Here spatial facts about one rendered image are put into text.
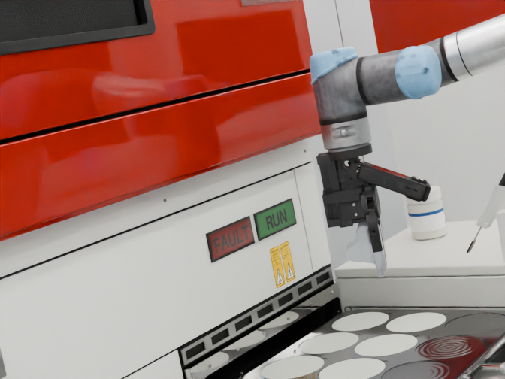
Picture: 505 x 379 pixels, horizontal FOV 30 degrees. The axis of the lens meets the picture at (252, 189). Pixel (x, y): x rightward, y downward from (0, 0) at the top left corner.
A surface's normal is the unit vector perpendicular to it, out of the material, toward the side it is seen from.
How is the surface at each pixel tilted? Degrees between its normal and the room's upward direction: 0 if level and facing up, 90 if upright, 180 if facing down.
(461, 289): 90
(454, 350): 0
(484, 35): 65
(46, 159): 90
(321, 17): 90
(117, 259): 90
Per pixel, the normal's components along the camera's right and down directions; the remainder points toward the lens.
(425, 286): -0.58, 0.22
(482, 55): -0.30, 0.50
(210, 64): 0.79, -0.07
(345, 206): -0.17, 0.17
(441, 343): -0.19, -0.97
